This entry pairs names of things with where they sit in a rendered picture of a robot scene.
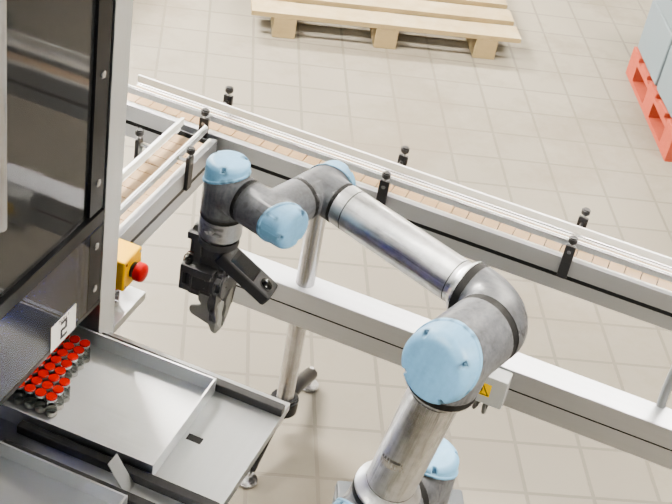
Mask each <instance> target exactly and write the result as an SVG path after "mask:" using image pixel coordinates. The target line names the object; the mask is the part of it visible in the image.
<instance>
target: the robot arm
mask: <svg viewBox="0 0 672 504"><path fill-rule="evenodd" d="M250 175H251V163H250V161H249V160H248V158H247V157H246V156H245V155H243V154H242V153H239V152H236V151H231V150H222V151H217V152H216V153H213V154H211V155H210V156H209V157H208V159H207V161H206V166H205V172H204V175H203V177H202V180H203V187H202V196H201V206H200V215H199V221H197V222H196V223H195V225H194V227H193V228H191V229H190V230H189V231H188V237H187V238H189V239H191V246H190V251H188V252H190V253H188V252H187V253H186V254H187V256H186V254H185V255H184V258H183V262H182V263H181V266H180V276H179V286H178V287H179V288H182V289H184V290H187V291H188V292H190V293H192V294H195V295H197V296H198V300H199V302H200V304H191V305H190V306H189V310H190V312H191V313H192V314H193V315H195V316H196V317H198V318H199V319H201V320H203V321H204V322H206V323H207V324H208V325H209V328H210V331H211V332H212V333H216V332H218V331H219V330H220V329H221V327H222V326H223V325H224V322H225V319H226V317H227V314H228V311H229V308H230V305H231V303H232V300H233V296H234V293H235V289H236V285H237V283H238V284H239V285H240V286H241V287H242V288H243V289H244V290H245V291H246V292H248V293H249V294H250V295H251V296H252V297H253V298H254V299H255V300H256V301H257V302H258V303H259V304H261V305H263V304H265V303H266V302H267V301H269V300H270V298H271V297H272V295H273V294H274V292H275V291H276V289H277V287H278V285H277V283H276V282H275V281H274V280H273V279H271V278H270V277H269V276H268V275H267V274H266V273H265V272H264V271H263V270H262V269H261V268H260V267H259V266H258V265H256V264H255V263H254V262H253V261H252V260H251V259H250V258H249V257H248V256H247V255H246V254H245V253H244V252H242V251H241V250H240V249H239V248H238V246H239V243H240V238H241V236H242V230H243V226H244V227H245V228H247V229H249V230H250V231H252V232H253V233H255V234H256V235H258V236H259V237H260V238H261V239H262V240H263V241H265V242H268V243H271V244H273V245H274V246H276V247H278V248H280V249H288V248H291V247H293V246H294V245H295V244H296V243H297V241H298V240H299V239H301V238H302V237H303V235H304V234H305V232H306V229H307V226H308V221H309V220H310V219H312V218H314V217H316V216H321V217H322V218H324V219H325V220H326V221H328V222H329V223H331V224H333V225H334V226H335V227H337V228H338V229H340V230H341V231H343V232H344V233H346V234H347V235H349V236H350V237H351V238H353V239H354V240H356V241H357V242H359V243H360V244H362V245H363V246H365V247H366V248H367V249H369V250H370V251H372V252H373V253H375V254H376V255H378V256H379V257H381V258H382V259H384V260H385V261H386V262H388V263H389V264H391V265H392V266H394V267H395V268H397V269H398V270H400V271H401V272H402V273H404V274H405V275H407V276H408V277H410V278H411V279H413V280H414V281H416V282H417V283H418V284H420V285H421V286H423V287H424V288H426V289H427V290H429V291H430V292H432V293H433V294H434V295H436V296H437V297H439V298H440V299H442V300H443V301H445V302H446V307H447V310H446V311H444V312H443V313H442V314H440V315H439V316H437V317H436V318H434V319H433V320H431V321H429V322H427V323H425V324H424V325H422V326H421V327H420V328H418V329H417V330H416V332H415V333H414V334H413V335H412V336H411V337H410V338H409V339H408V341H407V342H406V344H405V346H404V349H403V352H402V360H401V363H402V368H405V372H404V373H403V374H404V377H405V381H406V384H407V387H408V388H407V390H406V392H405V394H404V396H403V398H402V400H401V402H400V404H399V406H398V408H397V410H396V413H395V415H394V417H393V419H392V421H391V423H390V425H389V427H388V429H387V431H386V433H385V435H384V438H383V440H382V442H381V444H380V446H379V448H378V450H377V452H376V454H375V456H374V458H373V460H371V461H368V462H366V463H365V464H363V465H362V466H361V467H360V468H359V470H358V471H357V473H356V475H355V477H354V479H353V481H352V483H351V485H350V487H349V489H348V490H347V492H346V493H345V494H344V495H343V496H341V497H338V498H337V499H336V500H335V502H334V503H333V504H448V501H449V498H450V495H451V492H452V488H453V485H454V482H455V478H456V477H457V475H458V467H459V456H458V453H457V451H456V449H455V448H454V446H453V445H452V444H451V443H450V442H449V441H448V440H446V439H445V438H444V436H445V434H446V432H447V431H448V429H449V427H450V425H451V423H452V421H453V419H454V417H455V415H456V414H457V412H461V411H464V410H466V409H468V408H469V407H470V406H471V405H472V404H473V403H474V401H475V399H476V397H477V396H478V394H479V392H480V390H481V388H482V386H483V385H484V383H485V381H486V380H487V378H488V377H489V376H490V375H491V374H492V373H493V372H494V371H495V370H496V369H498V368H499V367H500V366H501V365H503V364H504V363H505V362H506V361H507V360H509V359H510V358H512V357H513V356H514V355H515V354H516V353H517V352H518V351H519V350H520V349H521V347H522V345H523V344H524V342H525V339H526V336H527V332H528V315H527V311H526V308H525V305H524V303H523V301H522V299H521V297H520V296H519V294H518V292H517V291H516V290H515V288H514V287H513V286H512V285H511V284H510V283H509V282H508V281H507V280H506V279H505V278H504V277H503V276H502V275H500V274H499V273H498V272H496V271H495V270H494V269H492V268H491V267H489V266H488V265H486V264H485V263H483V262H481V261H479V262H474V263H472V262H470V261H469V260H467V259H466V258H464V257H463V256H461V255H460V254H458V253H456V252H455V251H453V250H452V249H450V248H449V247H447V246H446V245H444V244H443V243H441V242H440V241H438V240H437V239H435V238H434V237H432V236H431V235H429V234H428V233H426V232H425V231H423V230H422V229H420V228H419V227H417V226H415V225H414V224H412V223H411V222H409V221H408V220H406V219H405V218H403V217H402V216H400V215H399V214H397V213H396V212H394V211H393V210H391V209H390V208H388V207H387V206H385V205H384V204H382V203H381V202H379V201H377V200H376V199H374V198H373V197H371V196H370V195H368V194H367V193H365V192H364V191H362V190H361V189H359V188H358V187H356V181H355V177H354V174H353V172H351V171H350V170H349V167H348V166H347V165H346V164H345V163H343V162H341V161H338V160H330V161H327V162H324V163H322V164H317V165H315V166H313V167H311V168H310V169H309V170H307V171H306V172H304V173H302V174H300V175H298V176H296V177H294V178H292V179H290V180H288V181H286V182H284V183H282V184H280V185H278V186H276V187H274V188H268V187H267V186H265V185H263V184H262V183H260V182H259V181H257V180H255V179H254V178H252V177H251V176H250ZM185 256H186V257H185ZM189 258H190V259H189Z"/></svg>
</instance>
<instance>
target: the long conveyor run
mask: <svg viewBox="0 0 672 504"><path fill-rule="evenodd" d="M233 90H234V88H233V87H232V86H226V87H225V92H226V93H227V94H226V93H225V94H224V98H223V103H222V102H219V101H216V100H213V99H210V98H207V97H204V96H201V95H199V94H196V93H193V92H190V91H187V90H184V89H181V88H178V87H175V86H172V85H170V84H167V83H164V82H161V81H158V80H155V79H152V78H149V77H146V76H143V75H141V74H139V75H138V84H137V85H136V86H132V85H129V84H128V95H127V111H126V127H125V136H128V137H131V138H134V139H137V138H138V136H136V135H135V130H136V129H137V128H142V129H144V135H143V142H145V143H147V144H150V145H151V144H152V143H153V142H154V141H155V140H156V139H157V138H158V137H159V136H161V135H162V134H163V133H164V132H165V131H166V130H167V129H168V128H169V127H171V126H172V125H173V124H174V123H175V122H176V121H177V120H179V119H180V118H181V117H184V125H183V126H182V127H181V130H183V131H186V132H188V133H191V134H194V135H195V134H196V133H197V132H198V131H199V130H200V129H201V128H202V127H203V126H204V125H206V126H207V127H208V132H207V133H206V134H205V135H204V136H203V138H205V139H209V138H211V139H216V140H218V142H217V143H218V145H217V151H222V150H231V151H236V152H239V153H242V154H243V155H245V156H246V157H247V158H248V160H249V161H250V163H251V175H250V176H251V177H252V178H254V179H255V180H257V181H259V182H260V183H262V184H263V185H265V186H268V187H270V188H274V187H276V186H278V185H280V184H282V183H284V182H286V181H288V180H290V179H292V178H294V177H296V176H298V175H300V174H302V173H304V172H306V171H307V170H309V169H310V168H311V167H313V166H315V165H317V164H322V163H324V162H327V161H330V160H338V161H341V162H343V163H345V164H346V165H347V166H348V167H349V170H350V171H351V172H353V174H354V177H355V181H356V187H358V188H359V189H361V190H362V191H364V192H365V193H367V194H368V195H370V196H371V197H373V198H374V199H376V200H377V201H379V202H381V203H382V204H384V205H385V206H387V207H388V208H390V209H391V210H393V211H394V212H396V213H397V214H399V215H400V216H402V217H403V218H405V219H406V220H408V221H409V222H411V223H412V224H414V225H415V226H417V227H419V228H420V229H422V230H423V231H425V232H426V233H428V234H429V235H431V236H432V237H434V238H435V239H437V240H438V241H440V242H441V243H443V244H444V245H446V246H447V247H449V248H450V249H452V250H453V251H455V252H456V253H458V254H460V255H461V256H463V257H466V258H469V259H471V260H474V261H477V262H479V261H481V262H483V263H485V264H486V265H488V266H491V267H494V268H497V269H499V270H502V271H505V272H508V273H511V274H513V275H516V276H519V277H522V278H525V279H527V280H530V281H533V282H536V283H538V284H541V285H544V286H547V287H550V288H552V289H555V290H558V291H561V292H564V293H566V294H569V295H572V296H575V297H578V298H580V299H583V300H586V301H589V302H592V303H594V304H597V305H600V306H603V307H605V308H608V309H611V310H614V311H617V312H619V313H622V314H625V315H628V316H631V317H633V318H636V319H639V320H642V321H645V322H647V323H650V324H653V325H656V326H659V327H661V328H664V329H667V330H670V331H672V258H671V257H668V256H665V255H662V254H659V253H656V252H654V251H651V250H648V249H645V248H642V247H639V246H636V245H633V244H630V243H628V242H625V241H622V240H619V239H616V238H613V237H610V236H607V235H604V234H601V233H599V232H596V231H593V230H590V229H587V228H586V227H587V224H588V221H589V218H587V217H586V216H589V215H590V212H591V210H590V209H589V208H587V207H584V208H582V211H581V214H582V215H583V216H582V215H579V218H578V221H577V224H576V225H575V224H572V223H570V222H567V221H564V220H561V219H558V218H555V217H552V216H549V215H546V214H543V213H541V212H538V211H535V210H532V209H529V208H526V207H523V206H520V205H517V204H514V203H512V202H509V201H506V200H503V199H500V198H497V197H494V196H491V195H488V194H485V193H483V192H480V191H477V190H474V189H471V188H468V187H465V186H462V185H459V184H457V183H454V182H451V181H448V180H445V179H442V178H439V177H436V176H433V175H430V174H428V173H425V172H422V171H419V170H416V169H413V168H410V167H407V163H408V158H409V156H407V155H406V154H408V153H409V150H410V148H409V147H408V146H402V147H401V152H402V153H403V154H401V153H400V154H399V156H398V161H397V163H396V162H393V161H390V160H387V159H384V158H381V157H378V156H375V155H372V154H370V153H367V152H364V151H361V150H358V149H355V148H352V147H349V146H346V145H343V144H341V143H338V142H335V141H332V140H329V139H326V138H323V137H320V136H317V135H314V134H312V133H309V132H306V131H303V130H300V129H297V128H294V127H291V126H288V125H286V124H283V123H280V122H277V121H274V120H271V119H268V118H265V117H262V116H259V115H257V114H254V113H251V112H248V111H245V110H242V109H239V108H236V107H233V106H232V105H233V96H232V95H230V94H231V93H233Z"/></svg>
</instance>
